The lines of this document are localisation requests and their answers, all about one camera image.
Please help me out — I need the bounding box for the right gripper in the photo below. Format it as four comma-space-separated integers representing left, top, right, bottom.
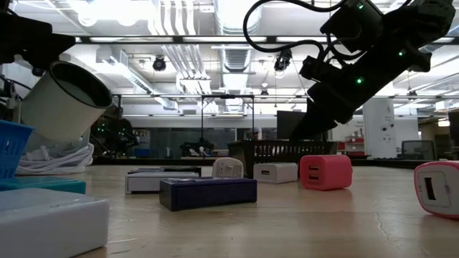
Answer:
288, 42, 410, 142

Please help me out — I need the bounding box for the red two-port wall charger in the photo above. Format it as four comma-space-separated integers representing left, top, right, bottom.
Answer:
299, 154, 354, 191

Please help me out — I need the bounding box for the white USB wall charger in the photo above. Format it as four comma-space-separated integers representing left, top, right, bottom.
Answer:
252, 162, 299, 185

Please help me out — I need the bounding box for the teal box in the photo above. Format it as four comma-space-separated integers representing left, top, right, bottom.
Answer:
0, 176, 87, 195

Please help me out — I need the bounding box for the pink white-faced wall charger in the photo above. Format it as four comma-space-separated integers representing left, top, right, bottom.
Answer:
413, 160, 459, 220

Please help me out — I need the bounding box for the navy box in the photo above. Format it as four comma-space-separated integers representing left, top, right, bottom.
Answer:
127, 166, 164, 175
159, 176, 258, 212

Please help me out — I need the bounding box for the white box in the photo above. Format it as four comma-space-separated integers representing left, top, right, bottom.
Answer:
0, 188, 110, 258
125, 171, 200, 194

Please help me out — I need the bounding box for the grey mesh office chair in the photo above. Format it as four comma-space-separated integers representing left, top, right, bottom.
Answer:
401, 139, 437, 161

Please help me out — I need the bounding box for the black computer monitor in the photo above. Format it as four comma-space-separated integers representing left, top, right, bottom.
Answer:
276, 110, 306, 141

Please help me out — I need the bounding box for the red storage shelf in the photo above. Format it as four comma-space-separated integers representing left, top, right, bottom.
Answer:
336, 135, 366, 158

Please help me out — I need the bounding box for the black plastic basket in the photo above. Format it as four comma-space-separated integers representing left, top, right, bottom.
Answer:
227, 138, 340, 179

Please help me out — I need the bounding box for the white cylindrical cup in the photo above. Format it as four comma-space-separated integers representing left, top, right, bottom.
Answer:
20, 59, 114, 144

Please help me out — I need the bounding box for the white round pillar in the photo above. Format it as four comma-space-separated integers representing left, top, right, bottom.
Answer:
362, 98, 397, 159

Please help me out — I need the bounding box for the blue plastic basket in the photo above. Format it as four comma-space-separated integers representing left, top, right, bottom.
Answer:
0, 120, 35, 179

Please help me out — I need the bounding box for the black overhead camera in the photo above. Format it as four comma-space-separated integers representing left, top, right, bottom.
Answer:
274, 48, 293, 72

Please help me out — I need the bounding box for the black background rig frame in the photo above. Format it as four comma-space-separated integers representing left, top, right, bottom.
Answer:
199, 93, 256, 158

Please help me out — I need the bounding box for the black aluminium rig frame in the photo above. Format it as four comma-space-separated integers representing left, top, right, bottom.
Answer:
73, 34, 459, 170

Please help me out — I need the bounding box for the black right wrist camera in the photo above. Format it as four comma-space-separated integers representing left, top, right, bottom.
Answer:
320, 0, 385, 54

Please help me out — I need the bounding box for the white coiled lamp cable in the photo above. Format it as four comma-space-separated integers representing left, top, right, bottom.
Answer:
16, 142, 95, 176

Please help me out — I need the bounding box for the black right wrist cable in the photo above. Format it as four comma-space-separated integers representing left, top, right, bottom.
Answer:
242, 0, 347, 72

